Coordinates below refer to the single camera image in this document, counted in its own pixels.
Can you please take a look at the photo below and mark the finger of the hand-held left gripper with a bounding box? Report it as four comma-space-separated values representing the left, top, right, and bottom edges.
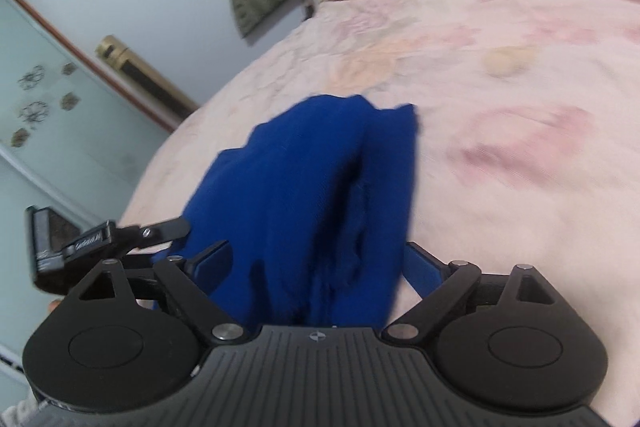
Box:
125, 216, 192, 254

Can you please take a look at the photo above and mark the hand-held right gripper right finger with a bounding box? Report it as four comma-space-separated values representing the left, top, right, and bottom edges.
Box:
381, 241, 557, 347

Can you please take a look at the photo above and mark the pink floral bed blanket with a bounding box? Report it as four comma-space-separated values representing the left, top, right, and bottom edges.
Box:
117, 0, 640, 427

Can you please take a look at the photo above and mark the blue knit garment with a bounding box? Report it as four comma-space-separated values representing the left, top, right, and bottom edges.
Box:
181, 94, 422, 329

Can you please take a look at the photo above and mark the frosted glass door brown frame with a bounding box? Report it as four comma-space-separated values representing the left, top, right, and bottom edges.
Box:
0, 0, 180, 220

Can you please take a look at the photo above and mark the gold tower fan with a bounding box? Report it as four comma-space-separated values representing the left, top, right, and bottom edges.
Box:
95, 34, 202, 120

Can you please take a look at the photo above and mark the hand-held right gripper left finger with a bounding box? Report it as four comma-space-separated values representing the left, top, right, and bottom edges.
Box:
79, 241, 247, 348

